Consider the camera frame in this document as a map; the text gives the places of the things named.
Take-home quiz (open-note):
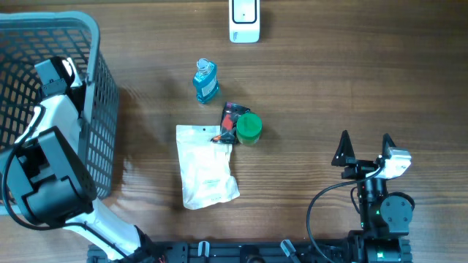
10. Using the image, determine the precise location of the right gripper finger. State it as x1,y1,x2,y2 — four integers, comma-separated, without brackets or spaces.
331,130,356,167
377,133,396,160

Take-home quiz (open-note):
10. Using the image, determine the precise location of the green lid jar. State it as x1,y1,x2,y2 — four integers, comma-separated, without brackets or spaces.
236,113,263,145

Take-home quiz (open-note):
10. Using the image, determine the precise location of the black red packaged item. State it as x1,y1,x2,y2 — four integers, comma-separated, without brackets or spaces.
211,102,251,145

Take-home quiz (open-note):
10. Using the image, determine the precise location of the beige plastic pouch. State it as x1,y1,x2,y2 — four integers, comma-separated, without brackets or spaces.
176,125,240,210

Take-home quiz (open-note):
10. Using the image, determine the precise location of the blue mouthwash bottle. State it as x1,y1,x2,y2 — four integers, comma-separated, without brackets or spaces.
192,58,219,104

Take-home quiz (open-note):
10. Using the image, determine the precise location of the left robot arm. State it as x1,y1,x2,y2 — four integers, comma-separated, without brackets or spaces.
1,56,165,262

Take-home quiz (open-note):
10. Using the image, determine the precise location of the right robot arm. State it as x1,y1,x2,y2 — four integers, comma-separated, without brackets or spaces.
331,130,415,263

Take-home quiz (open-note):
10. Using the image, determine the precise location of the white barcode scanner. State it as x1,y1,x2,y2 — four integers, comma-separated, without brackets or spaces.
228,0,260,44

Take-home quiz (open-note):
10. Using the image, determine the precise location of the grey plastic shopping basket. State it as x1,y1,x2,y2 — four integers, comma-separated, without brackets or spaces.
1,11,119,199

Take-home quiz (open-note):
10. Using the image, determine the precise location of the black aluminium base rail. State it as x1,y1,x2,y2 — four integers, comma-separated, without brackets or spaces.
86,239,414,263

